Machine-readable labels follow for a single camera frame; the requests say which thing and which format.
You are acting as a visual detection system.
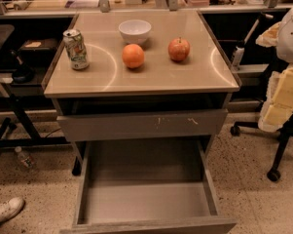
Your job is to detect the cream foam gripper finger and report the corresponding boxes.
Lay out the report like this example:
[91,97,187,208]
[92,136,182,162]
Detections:
[258,64,293,133]

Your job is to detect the red apple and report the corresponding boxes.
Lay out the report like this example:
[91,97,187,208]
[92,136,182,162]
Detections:
[168,37,191,61]

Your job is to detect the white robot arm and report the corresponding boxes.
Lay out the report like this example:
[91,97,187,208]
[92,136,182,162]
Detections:
[256,7,293,133]

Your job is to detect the closed top drawer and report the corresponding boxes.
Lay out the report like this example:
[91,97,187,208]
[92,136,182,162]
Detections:
[57,109,228,141]

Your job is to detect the grey drawer cabinet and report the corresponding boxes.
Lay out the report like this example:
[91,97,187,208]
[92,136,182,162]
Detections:
[44,10,239,164]

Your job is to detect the open middle drawer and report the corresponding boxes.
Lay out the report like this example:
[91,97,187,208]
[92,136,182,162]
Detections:
[60,138,237,234]

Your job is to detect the black office chair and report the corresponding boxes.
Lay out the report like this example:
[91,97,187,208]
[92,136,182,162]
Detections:
[230,114,293,182]

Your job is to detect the orange fruit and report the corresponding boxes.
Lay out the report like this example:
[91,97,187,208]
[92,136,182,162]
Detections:
[122,44,144,68]

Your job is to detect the white bowl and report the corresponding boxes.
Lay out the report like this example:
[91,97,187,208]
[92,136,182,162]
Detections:
[118,19,152,45]

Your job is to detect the green white soda can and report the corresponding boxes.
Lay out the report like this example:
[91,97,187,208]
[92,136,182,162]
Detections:
[63,29,90,70]

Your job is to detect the black box on shelf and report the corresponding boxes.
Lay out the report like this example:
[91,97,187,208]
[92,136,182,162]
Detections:
[18,38,58,59]

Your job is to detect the plastic water bottle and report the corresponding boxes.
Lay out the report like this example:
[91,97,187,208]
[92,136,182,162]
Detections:
[15,146,36,170]

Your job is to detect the white sneaker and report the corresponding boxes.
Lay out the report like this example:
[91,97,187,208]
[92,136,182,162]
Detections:
[0,197,25,223]

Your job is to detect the black folding table frame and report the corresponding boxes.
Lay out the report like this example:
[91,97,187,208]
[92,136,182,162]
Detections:
[0,24,69,171]

